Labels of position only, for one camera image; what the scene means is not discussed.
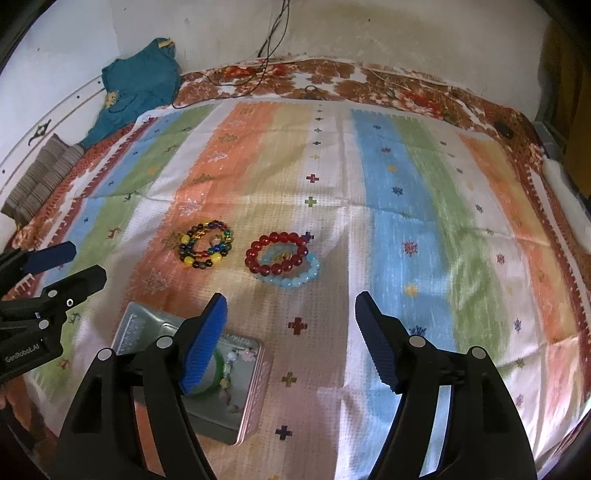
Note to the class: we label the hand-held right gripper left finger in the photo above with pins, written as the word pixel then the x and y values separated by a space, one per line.
pixel 203 350

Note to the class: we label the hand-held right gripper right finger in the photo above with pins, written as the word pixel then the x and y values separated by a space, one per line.
pixel 378 341

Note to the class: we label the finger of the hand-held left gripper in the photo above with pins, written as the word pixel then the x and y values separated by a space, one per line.
pixel 51 256
pixel 78 284

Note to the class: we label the green bangle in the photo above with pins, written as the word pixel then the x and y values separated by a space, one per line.
pixel 199 393

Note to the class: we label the silver tin box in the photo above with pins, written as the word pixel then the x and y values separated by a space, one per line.
pixel 138 323

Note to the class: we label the brown striped pillow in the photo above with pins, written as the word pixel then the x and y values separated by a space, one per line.
pixel 46 170

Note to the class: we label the striped pastel mat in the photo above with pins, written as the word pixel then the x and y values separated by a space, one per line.
pixel 323 207

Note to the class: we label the white headboard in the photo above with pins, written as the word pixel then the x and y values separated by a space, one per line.
pixel 60 110

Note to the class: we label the teal garment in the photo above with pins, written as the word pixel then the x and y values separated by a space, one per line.
pixel 134 78

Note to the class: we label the small black object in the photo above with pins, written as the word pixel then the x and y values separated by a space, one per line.
pixel 503 129

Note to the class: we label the small dark round object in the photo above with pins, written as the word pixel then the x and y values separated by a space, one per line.
pixel 314 92

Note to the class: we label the grey box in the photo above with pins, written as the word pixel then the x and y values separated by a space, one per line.
pixel 547 141

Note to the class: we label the yellow hanging cloth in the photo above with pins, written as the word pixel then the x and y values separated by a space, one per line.
pixel 568 83

